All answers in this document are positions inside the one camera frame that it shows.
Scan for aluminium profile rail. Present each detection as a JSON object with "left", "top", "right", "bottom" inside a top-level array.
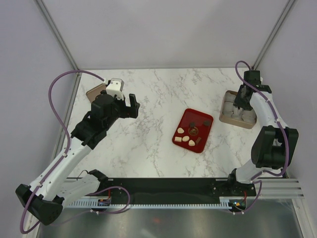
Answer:
[{"left": 259, "top": 178, "right": 304, "bottom": 199}]

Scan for cream oval chocolate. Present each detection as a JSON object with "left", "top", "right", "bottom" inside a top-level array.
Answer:
[{"left": 182, "top": 136, "right": 190, "bottom": 142}]

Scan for aluminium frame post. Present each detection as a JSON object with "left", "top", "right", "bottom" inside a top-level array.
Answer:
[
  {"left": 34, "top": 0, "right": 82, "bottom": 75},
  {"left": 251, "top": 0, "right": 297, "bottom": 69}
]

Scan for gold chocolate box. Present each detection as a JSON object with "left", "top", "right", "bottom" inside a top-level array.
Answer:
[{"left": 219, "top": 90, "right": 257, "bottom": 129}]

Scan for right aluminium frame post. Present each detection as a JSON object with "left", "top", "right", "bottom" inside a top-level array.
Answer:
[{"left": 251, "top": 0, "right": 297, "bottom": 69}]

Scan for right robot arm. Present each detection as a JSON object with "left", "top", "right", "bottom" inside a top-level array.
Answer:
[{"left": 226, "top": 69, "right": 299, "bottom": 196}]

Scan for gold box lid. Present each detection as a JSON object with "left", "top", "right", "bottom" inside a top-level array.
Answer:
[{"left": 86, "top": 83, "right": 107, "bottom": 103}]

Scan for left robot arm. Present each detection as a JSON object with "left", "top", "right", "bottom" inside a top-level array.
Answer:
[{"left": 15, "top": 91, "right": 140, "bottom": 226}]

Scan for white cable duct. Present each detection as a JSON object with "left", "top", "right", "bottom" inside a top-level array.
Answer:
[{"left": 67, "top": 197, "right": 246, "bottom": 209}]

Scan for cream rectangular chocolate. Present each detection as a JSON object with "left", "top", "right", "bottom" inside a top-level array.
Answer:
[{"left": 174, "top": 136, "right": 182, "bottom": 142}]

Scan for left aluminium frame post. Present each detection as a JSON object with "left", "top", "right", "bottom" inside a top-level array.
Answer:
[{"left": 34, "top": 0, "right": 82, "bottom": 75}]

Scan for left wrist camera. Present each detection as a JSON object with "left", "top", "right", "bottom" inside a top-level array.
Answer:
[{"left": 106, "top": 78, "right": 124, "bottom": 100}]

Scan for red lacquer tray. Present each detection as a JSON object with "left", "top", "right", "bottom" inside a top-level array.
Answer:
[{"left": 172, "top": 109, "right": 213, "bottom": 153}]

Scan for cream heart chocolate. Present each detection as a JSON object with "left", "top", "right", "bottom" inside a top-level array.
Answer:
[{"left": 188, "top": 140, "right": 195, "bottom": 146}]

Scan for steel kitchen tongs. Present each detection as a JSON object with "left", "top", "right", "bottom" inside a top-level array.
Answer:
[{"left": 234, "top": 107, "right": 244, "bottom": 116}]

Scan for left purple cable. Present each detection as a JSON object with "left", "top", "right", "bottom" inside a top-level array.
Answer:
[{"left": 19, "top": 70, "right": 131, "bottom": 234}]

